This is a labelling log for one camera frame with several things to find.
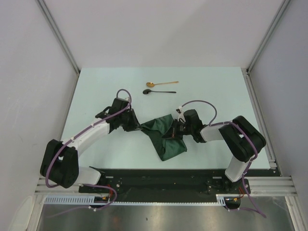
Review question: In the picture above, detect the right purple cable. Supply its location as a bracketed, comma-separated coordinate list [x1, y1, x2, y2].
[179, 100, 267, 218]

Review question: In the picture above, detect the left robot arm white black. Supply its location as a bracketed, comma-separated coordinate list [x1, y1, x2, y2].
[40, 97, 140, 193]

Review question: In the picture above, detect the black spoon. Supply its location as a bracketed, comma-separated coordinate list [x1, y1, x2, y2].
[142, 89, 177, 95]

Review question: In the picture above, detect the left aluminium frame post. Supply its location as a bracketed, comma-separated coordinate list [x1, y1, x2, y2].
[35, 0, 81, 76]

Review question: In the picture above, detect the gold spoon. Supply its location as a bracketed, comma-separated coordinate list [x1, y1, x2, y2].
[146, 81, 179, 88]

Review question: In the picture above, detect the right aluminium frame post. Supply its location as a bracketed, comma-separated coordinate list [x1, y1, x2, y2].
[247, 0, 292, 73]

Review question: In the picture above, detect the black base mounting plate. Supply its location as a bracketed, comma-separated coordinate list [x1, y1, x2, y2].
[78, 169, 278, 204]

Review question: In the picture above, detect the purple cable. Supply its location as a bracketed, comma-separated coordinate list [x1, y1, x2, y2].
[45, 89, 132, 218]
[179, 100, 267, 218]

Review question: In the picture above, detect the dark green cloth napkin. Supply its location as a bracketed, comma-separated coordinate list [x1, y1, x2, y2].
[141, 114, 187, 161]

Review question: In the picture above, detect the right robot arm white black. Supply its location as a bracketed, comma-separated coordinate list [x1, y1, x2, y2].
[163, 109, 266, 193]

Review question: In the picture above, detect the left white cable duct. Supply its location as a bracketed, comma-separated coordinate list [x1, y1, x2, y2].
[44, 195, 110, 205]

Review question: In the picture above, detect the right white cable duct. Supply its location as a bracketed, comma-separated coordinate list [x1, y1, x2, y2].
[216, 194, 242, 206]

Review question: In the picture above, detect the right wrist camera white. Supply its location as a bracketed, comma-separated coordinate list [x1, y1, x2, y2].
[176, 106, 186, 123]

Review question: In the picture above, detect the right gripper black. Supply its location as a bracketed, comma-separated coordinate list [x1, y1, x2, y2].
[162, 118, 193, 140]

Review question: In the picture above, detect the aluminium frame post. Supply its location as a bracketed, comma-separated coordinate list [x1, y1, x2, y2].
[35, 0, 81, 76]
[247, 0, 292, 73]

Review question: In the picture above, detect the right aluminium rail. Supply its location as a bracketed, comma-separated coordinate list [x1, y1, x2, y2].
[242, 68, 295, 195]

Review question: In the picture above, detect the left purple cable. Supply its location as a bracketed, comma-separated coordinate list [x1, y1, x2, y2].
[45, 89, 132, 218]

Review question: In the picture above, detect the white cable duct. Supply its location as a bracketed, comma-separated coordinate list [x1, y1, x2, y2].
[44, 195, 110, 205]
[216, 194, 242, 206]

